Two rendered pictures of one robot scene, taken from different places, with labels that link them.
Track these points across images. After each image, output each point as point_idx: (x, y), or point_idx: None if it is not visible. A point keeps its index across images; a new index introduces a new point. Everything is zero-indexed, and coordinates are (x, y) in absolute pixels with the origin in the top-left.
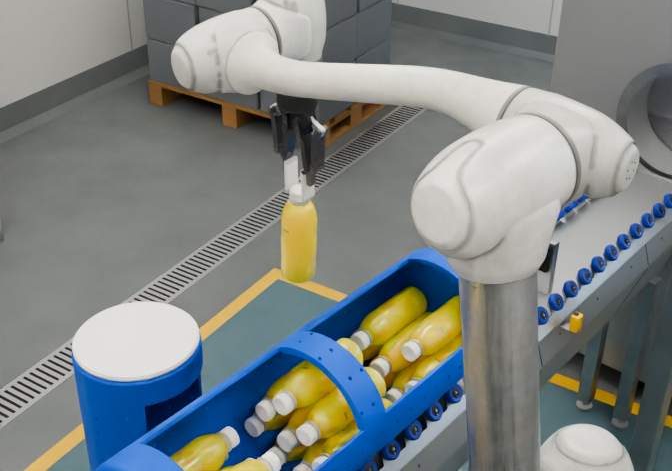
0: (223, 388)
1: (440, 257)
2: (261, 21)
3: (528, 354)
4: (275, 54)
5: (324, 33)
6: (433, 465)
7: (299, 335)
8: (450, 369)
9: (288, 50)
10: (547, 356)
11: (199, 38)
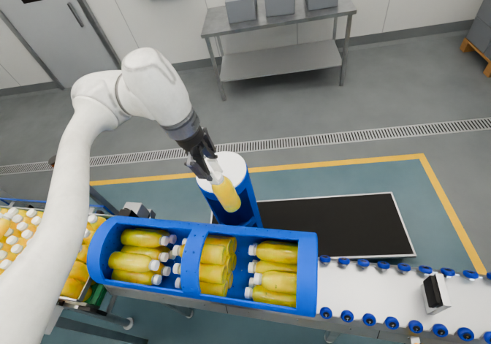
0: (158, 226)
1: (305, 256)
2: (109, 87)
3: None
4: (77, 119)
5: (164, 111)
6: (259, 317)
7: (202, 231)
8: (257, 307)
9: (133, 112)
10: (386, 337)
11: (74, 84)
